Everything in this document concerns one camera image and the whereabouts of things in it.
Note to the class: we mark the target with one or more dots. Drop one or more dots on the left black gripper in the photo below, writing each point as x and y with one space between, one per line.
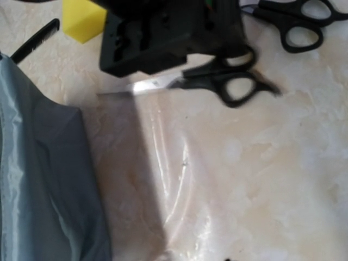
153 36

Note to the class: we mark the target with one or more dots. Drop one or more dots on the yellow sponge block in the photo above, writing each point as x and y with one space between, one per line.
82 20

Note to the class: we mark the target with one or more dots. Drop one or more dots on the grey zip pouch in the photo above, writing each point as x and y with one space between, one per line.
50 204

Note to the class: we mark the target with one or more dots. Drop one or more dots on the black handled scissors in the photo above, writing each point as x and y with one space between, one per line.
216 76
290 15

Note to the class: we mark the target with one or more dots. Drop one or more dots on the black plastic comb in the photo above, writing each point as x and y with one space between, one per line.
36 40

